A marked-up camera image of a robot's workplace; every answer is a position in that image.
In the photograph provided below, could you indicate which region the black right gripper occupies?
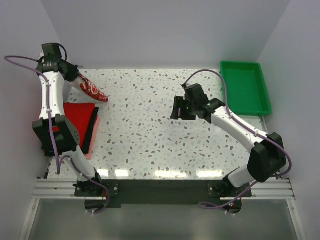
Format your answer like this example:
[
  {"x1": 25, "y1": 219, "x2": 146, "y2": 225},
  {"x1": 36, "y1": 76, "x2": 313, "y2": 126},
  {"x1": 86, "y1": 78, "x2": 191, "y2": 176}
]
[{"x1": 170, "y1": 96, "x2": 198, "y2": 121}]

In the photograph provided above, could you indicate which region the white t shirt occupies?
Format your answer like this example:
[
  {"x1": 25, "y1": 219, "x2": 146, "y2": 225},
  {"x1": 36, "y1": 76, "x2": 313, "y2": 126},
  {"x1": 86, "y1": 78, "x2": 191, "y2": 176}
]
[{"x1": 70, "y1": 73, "x2": 109, "y2": 103}]

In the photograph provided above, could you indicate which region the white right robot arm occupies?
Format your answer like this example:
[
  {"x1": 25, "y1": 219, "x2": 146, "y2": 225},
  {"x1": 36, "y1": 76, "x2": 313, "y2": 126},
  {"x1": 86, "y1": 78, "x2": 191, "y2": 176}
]
[{"x1": 170, "y1": 84, "x2": 287, "y2": 197}]

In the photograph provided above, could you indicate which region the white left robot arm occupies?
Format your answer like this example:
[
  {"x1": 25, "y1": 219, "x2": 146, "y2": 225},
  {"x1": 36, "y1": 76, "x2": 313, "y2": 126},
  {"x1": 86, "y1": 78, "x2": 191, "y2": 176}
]
[{"x1": 32, "y1": 43, "x2": 110, "y2": 198}]

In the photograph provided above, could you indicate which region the red folded t shirt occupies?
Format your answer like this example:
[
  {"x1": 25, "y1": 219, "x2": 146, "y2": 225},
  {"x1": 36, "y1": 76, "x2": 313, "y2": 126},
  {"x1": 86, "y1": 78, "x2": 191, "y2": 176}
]
[{"x1": 64, "y1": 102, "x2": 99, "y2": 150}]

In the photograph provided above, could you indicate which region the green plastic tray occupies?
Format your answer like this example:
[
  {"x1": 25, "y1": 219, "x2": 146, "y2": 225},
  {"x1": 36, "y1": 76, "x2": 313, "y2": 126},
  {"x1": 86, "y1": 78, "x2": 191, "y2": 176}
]
[{"x1": 220, "y1": 60, "x2": 272, "y2": 117}]

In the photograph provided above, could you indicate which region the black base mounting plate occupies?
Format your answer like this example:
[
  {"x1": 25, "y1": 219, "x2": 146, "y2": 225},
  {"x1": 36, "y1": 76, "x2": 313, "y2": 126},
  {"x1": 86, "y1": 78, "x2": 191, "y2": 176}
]
[{"x1": 74, "y1": 179, "x2": 252, "y2": 213}]

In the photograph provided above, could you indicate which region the aluminium rail frame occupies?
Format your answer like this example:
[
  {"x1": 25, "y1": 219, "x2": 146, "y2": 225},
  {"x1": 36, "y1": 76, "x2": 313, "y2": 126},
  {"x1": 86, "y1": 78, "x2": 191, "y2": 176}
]
[{"x1": 18, "y1": 119, "x2": 308, "y2": 240}]

